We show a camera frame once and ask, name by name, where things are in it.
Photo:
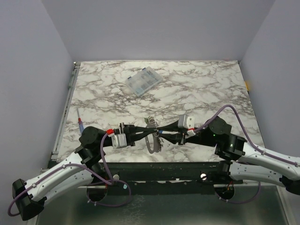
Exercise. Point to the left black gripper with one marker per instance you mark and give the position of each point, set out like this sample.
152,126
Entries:
131,132

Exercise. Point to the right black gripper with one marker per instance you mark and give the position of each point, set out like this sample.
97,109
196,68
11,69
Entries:
182,136

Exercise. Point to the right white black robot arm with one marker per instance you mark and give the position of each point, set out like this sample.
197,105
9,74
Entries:
243,159

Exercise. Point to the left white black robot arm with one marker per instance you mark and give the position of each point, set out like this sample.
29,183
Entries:
81,167

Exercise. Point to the clear plastic organizer box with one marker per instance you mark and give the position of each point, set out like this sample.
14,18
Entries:
143,81

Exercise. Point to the red blue screwdriver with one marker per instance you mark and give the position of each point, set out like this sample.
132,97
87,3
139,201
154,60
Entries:
80,123

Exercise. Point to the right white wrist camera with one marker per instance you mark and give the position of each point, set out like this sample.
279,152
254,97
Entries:
187,122

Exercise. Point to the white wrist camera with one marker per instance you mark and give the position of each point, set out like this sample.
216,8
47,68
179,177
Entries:
187,122
119,141

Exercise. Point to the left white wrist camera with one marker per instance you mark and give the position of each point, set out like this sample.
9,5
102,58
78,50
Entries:
119,141

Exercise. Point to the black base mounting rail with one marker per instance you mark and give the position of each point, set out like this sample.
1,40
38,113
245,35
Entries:
165,178

